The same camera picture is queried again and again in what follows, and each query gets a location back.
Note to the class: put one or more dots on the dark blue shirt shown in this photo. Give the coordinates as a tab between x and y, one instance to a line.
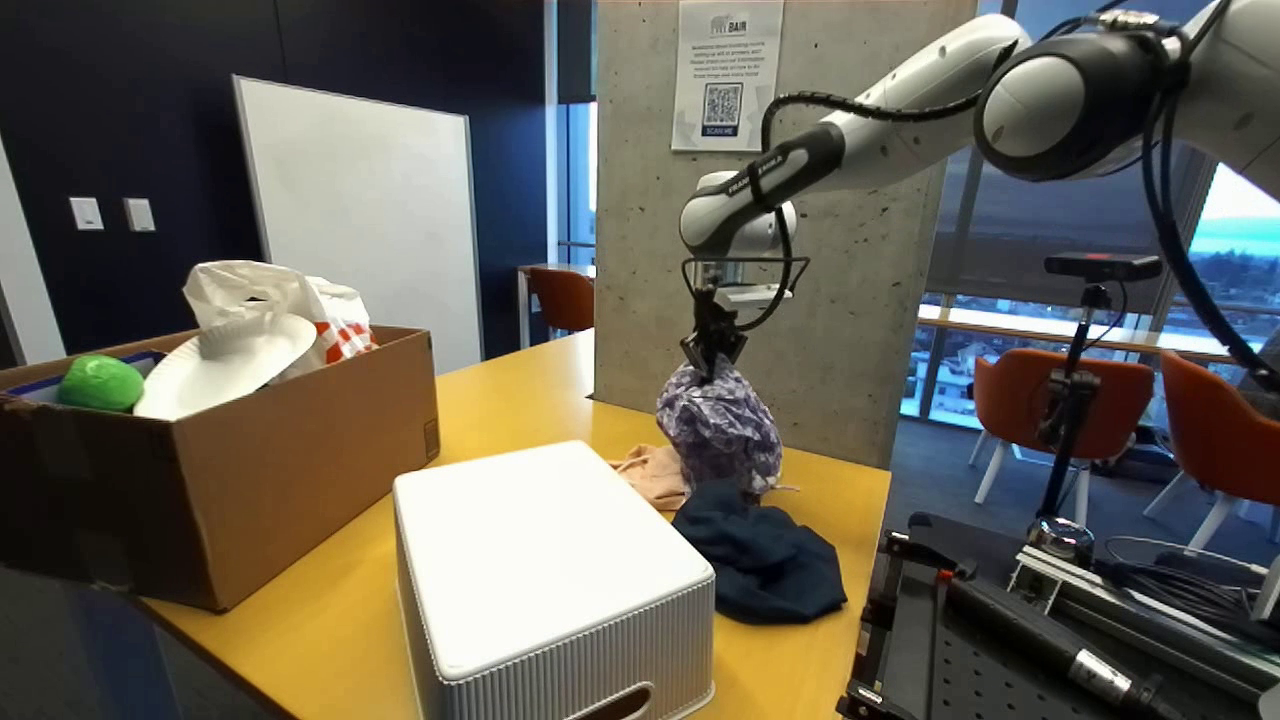
766	563

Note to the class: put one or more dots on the purple white checkered shirt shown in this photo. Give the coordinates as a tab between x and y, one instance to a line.
722	427

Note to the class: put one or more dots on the white QR code poster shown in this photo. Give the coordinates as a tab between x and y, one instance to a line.
727	75

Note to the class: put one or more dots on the black tripod equipment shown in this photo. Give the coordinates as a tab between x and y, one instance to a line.
1015	626

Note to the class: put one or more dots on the white wall light switch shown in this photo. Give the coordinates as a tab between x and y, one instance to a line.
141	212
85	212

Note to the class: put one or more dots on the black camera on stand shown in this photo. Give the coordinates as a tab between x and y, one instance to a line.
1101	265

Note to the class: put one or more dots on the white plastic bag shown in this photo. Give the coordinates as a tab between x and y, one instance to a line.
252	292

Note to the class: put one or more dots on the green ball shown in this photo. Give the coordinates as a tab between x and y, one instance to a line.
99	387

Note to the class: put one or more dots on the orange chair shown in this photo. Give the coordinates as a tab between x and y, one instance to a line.
1223	442
561	299
1015	395

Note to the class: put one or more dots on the grey concrete pillar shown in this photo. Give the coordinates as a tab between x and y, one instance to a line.
642	265

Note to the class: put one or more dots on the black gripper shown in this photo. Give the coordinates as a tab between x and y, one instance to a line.
714	326

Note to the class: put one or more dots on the brown cardboard box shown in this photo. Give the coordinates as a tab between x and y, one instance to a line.
267	482

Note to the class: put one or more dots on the white bowl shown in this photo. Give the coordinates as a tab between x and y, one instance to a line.
214	372

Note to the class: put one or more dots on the white whiteboard panel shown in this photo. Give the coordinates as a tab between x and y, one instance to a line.
372	212

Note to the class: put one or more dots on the white plastic storage box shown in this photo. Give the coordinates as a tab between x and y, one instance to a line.
533	572

